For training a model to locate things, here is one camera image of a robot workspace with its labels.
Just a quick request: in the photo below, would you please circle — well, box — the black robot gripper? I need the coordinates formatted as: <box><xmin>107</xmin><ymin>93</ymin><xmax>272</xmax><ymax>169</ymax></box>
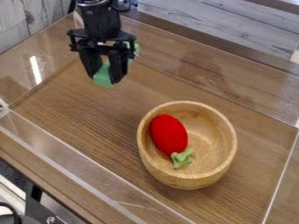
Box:
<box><xmin>67</xmin><ymin>0</ymin><xmax>136</xmax><ymax>84</ymax></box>

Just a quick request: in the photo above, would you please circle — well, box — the green rectangular block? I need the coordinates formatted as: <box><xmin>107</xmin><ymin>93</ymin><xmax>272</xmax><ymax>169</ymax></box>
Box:
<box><xmin>92</xmin><ymin>43</ymin><xmax>140</xmax><ymax>88</ymax></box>

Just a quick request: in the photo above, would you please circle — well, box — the brown wooden bowl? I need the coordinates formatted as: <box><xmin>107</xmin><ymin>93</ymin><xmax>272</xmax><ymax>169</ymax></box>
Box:
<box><xmin>136</xmin><ymin>101</ymin><xmax>237</xmax><ymax>190</ymax></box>

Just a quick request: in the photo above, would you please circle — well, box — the red plush strawberry toy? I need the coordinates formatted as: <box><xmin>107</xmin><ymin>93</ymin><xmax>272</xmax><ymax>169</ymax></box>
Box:
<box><xmin>149</xmin><ymin>115</ymin><xmax>193</xmax><ymax>169</ymax></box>

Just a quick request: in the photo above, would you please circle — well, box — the black metal table leg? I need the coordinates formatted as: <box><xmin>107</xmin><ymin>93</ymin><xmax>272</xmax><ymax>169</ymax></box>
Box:
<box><xmin>24</xmin><ymin>185</ymin><xmax>68</xmax><ymax>224</ymax></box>

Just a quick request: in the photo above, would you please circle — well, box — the clear acrylic tray wall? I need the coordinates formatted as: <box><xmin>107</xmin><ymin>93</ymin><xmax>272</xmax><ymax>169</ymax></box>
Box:
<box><xmin>0</xmin><ymin>101</ymin><xmax>195</xmax><ymax>224</ymax></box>

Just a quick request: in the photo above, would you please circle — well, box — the black cable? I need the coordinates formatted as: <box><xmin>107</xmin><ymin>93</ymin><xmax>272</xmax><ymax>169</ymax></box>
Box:
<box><xmin>0</xmin><ymin>202</ymin><xmax>21</xmax><ymax>224</ymax></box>

